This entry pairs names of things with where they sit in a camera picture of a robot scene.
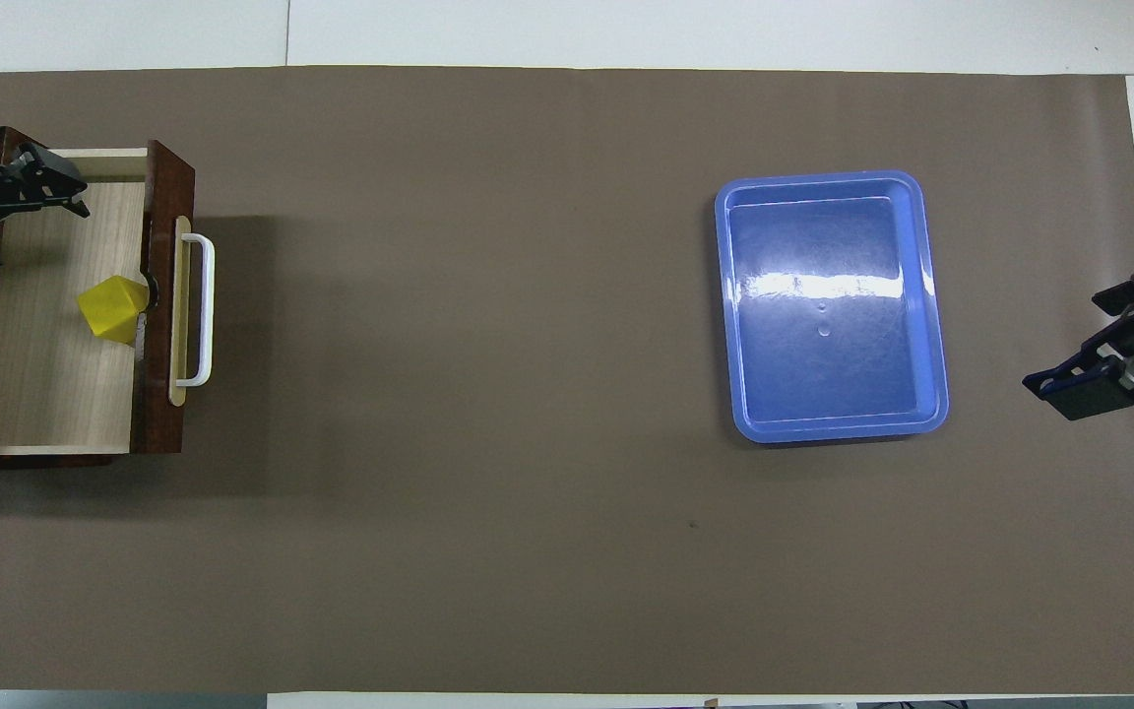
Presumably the yellow cube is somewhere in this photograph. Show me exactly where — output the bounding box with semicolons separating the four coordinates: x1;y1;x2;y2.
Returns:
77;275;151;345

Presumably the wooden drawer with white handle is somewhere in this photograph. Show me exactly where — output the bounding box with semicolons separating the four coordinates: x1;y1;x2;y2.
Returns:
0;140;217;459

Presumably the blue plastic tray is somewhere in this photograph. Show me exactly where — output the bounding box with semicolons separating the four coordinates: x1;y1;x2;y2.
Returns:
714;169;951;445

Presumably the brown table mat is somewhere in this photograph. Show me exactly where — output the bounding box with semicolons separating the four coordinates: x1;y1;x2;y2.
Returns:
0;65;1134;695

